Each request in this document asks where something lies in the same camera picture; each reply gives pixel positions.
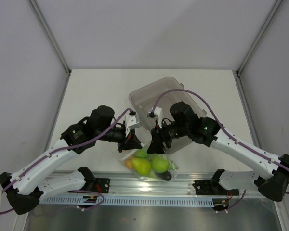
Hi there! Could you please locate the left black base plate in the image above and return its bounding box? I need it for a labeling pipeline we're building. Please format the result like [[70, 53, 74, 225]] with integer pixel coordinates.
[[93, 178, 110, 194]]

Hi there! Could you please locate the white slotted cable duct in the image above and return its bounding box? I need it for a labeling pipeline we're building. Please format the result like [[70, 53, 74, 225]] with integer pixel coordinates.
[[40, 195, 214, 207]]

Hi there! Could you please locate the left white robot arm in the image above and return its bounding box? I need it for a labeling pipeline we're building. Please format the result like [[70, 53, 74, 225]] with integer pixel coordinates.
[[0, 105, 142, 215]]

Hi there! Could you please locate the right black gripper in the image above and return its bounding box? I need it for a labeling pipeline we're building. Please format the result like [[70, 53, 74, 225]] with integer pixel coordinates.
[[147, 119, 190, 154]]

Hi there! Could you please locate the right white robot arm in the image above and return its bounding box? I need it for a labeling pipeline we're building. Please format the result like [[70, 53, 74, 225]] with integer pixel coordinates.
[[147, 102, 289, 202]]

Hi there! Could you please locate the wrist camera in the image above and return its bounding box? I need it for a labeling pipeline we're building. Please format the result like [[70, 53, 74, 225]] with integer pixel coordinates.
[[125, 110, 141, 137], [147, 107, 164, 128]]

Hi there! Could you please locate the aluminium frame post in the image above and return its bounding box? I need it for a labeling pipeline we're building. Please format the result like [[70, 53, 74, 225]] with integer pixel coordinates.
[[236, 0, 286, 77], [27, 0, 71, 75]]

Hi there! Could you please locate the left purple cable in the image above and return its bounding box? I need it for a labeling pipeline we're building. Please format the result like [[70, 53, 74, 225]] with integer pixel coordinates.
[[0, 107, 137, 215]]

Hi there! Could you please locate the green bumpy toy guava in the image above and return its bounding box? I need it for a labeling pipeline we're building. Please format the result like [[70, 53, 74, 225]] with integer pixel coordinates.
[[133, 149, 148, 159]]

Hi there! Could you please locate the aluminium mounting rail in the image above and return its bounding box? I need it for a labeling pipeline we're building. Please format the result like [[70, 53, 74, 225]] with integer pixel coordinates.
[[45, 171, 285, 199]]

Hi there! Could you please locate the right aluminium frame post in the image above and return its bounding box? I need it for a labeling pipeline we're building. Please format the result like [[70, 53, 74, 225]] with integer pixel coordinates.
[[236, 0, 286, 77]]

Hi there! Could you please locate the purple cable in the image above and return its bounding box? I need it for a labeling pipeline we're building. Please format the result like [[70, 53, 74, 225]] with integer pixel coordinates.
[[146, 89, 289, 194], [0, 107, 137, 215]]

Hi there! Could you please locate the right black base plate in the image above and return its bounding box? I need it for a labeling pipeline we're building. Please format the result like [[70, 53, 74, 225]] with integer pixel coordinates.
[[192, 180, 239, 196]]

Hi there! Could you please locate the purple toy eggplant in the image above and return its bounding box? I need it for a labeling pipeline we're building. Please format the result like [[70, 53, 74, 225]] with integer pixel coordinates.
[[156, 171, 172, 181]]

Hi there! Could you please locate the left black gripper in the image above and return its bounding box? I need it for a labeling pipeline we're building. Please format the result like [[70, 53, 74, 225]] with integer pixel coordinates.
[[96, 126, 142, 153]]

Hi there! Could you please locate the left aluminium frame post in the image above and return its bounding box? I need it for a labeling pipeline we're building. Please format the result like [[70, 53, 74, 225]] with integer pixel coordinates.
[[27, 0, 71, 75]]

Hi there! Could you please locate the clear grey plastic bin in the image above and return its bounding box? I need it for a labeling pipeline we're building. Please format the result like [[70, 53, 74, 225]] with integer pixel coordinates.
[[129, 77, 207, 149]]

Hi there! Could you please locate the clear dotted zip top bag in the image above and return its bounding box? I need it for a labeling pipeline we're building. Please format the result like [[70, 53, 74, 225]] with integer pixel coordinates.
[[114, 144, 179, 182]]

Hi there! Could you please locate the green toy apple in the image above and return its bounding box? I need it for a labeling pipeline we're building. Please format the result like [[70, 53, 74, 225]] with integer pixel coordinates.
[[151, 155, 169, 173]]

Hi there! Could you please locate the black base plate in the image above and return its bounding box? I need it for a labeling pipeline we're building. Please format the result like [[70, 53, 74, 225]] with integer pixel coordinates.
[[93, 178, 110, 194], [192, 180, 239, 196]]

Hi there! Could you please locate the green ridged toy gourd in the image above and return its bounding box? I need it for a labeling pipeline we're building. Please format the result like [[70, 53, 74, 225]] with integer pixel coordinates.
[[168, 160, 179, 171]]

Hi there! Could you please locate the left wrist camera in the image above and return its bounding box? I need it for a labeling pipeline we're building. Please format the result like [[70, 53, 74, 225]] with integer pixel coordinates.
[[125, 110, 141, 137]]

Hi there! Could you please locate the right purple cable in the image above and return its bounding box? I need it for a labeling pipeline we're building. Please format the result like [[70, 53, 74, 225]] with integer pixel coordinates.
[[146, 89, 289, 194]]

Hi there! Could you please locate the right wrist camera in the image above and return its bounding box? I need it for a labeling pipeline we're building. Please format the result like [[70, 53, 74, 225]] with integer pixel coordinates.
[[147, 107, 164, 128]]

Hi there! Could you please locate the orange toy fruit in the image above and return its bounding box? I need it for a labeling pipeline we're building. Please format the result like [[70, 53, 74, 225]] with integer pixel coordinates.
[[124, 159, 133, 170]]

